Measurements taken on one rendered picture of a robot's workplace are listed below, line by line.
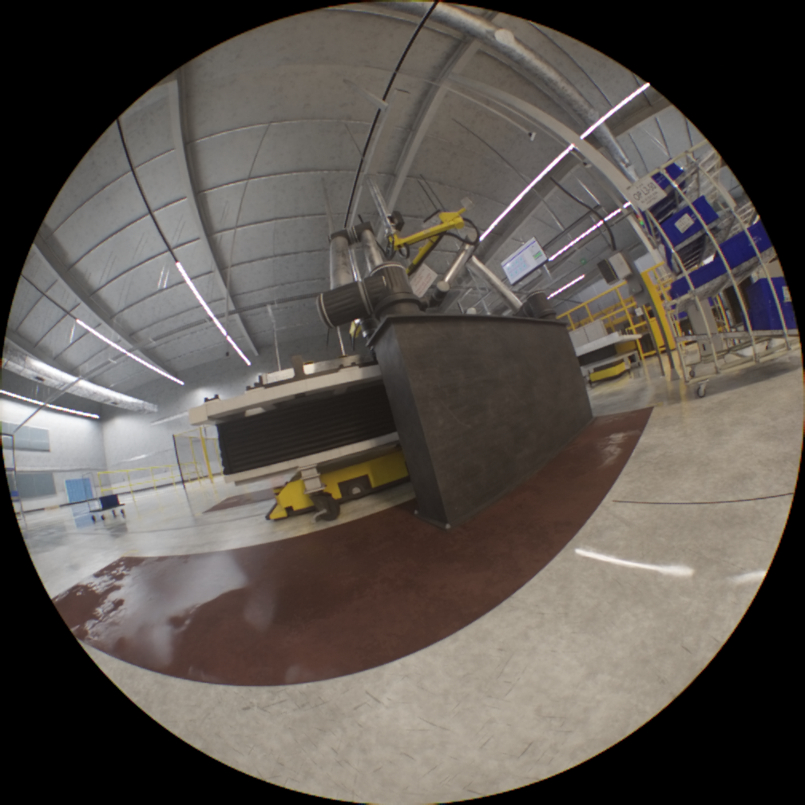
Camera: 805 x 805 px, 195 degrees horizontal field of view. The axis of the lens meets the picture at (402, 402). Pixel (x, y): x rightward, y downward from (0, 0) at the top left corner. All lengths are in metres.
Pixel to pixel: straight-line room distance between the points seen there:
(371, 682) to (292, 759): 0.25
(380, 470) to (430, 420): 0.95
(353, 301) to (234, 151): 9.64
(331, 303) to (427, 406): 0.67
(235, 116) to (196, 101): 1.68
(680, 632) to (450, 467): 0.94
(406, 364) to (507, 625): 0.90
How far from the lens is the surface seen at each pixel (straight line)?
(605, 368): 6.21
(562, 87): 9.73
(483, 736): 0.49
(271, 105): 9.97
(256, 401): 1.34
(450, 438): 0.98
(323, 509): 1.51
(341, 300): 1.18
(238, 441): 1.68
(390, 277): 1.18
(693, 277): 2.34
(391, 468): 1.82
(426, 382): 0.95
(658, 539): 0.78
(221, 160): 10.59
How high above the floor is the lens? 0.48
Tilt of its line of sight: 4 degrees up
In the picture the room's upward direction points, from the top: 16 degrees counter-clockwise
